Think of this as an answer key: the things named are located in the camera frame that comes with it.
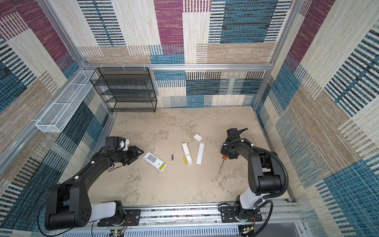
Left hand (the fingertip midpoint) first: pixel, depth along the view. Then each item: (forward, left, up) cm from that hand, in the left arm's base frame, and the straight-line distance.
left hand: (140, 151), depth 88 cm
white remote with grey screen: (-3, -7, -7) cm, 10 cm away
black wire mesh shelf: (+47, +18, +8) cm, 51 cm away
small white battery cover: (+16, -35, -9) cm, 39 cm away
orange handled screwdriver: (-2, -50, -7) cm, 50 cm away
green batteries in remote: (-6, -12, -7) cm, 15 cm away
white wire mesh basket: (+5, +35, +25) cm, 43 cm away
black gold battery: (0, -18, -8) cm, 19 cm away
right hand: (+1, -51, -7) cm, 52 cm away
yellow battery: (-2, -25, -7) cm, 27 cm away
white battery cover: (+2, -35, -7) cm, 36 cm away
